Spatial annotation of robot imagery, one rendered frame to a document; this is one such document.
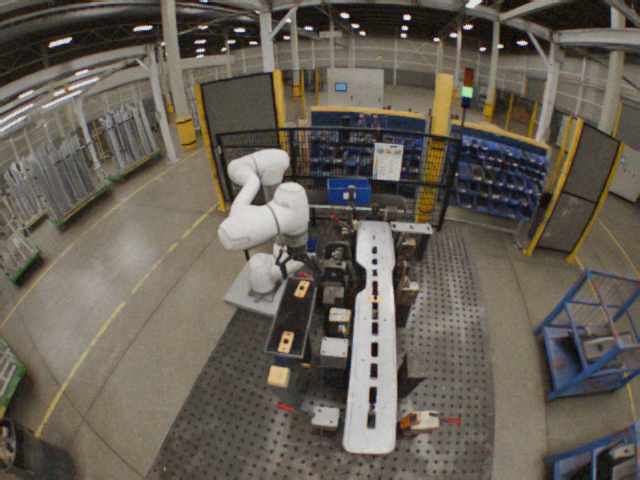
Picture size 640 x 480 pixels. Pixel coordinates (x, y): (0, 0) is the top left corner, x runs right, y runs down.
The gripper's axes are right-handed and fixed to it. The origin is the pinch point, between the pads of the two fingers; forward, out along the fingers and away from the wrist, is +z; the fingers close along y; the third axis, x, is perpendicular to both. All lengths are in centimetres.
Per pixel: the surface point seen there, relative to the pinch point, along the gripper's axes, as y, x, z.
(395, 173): 31, 118, 0
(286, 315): -1.2, -14.3, 6.1
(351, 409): 32, -39, 22
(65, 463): -165, -194, 111
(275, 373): 4.3, -37.9, 6.1
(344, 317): 19.5, -3.6, 14.0
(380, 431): 44, -45, 22
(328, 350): 17.8, -21.6, 11.1
